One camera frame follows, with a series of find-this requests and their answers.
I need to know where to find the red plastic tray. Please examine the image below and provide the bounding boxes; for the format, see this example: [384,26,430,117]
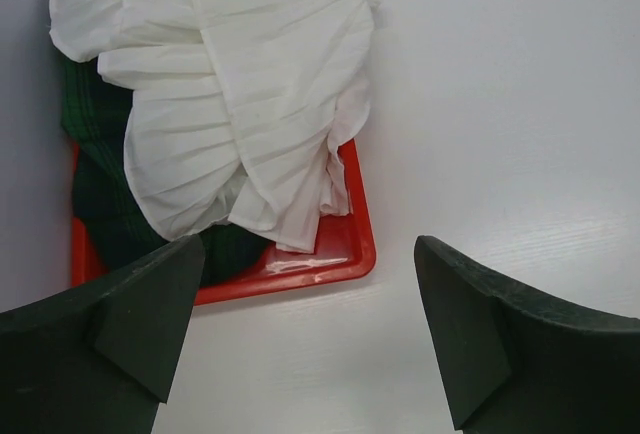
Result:
[69,137,377,307]

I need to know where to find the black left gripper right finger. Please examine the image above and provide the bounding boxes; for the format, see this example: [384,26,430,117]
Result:
[414,236,639,433]

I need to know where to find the green plaid skirt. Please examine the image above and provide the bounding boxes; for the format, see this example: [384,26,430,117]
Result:
[61,55,271,287]

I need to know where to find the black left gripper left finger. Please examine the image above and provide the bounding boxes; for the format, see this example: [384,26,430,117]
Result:
[1,236,205,433]

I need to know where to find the white pleated skirt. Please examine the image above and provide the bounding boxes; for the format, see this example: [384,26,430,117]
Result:
[49,0,375,252]

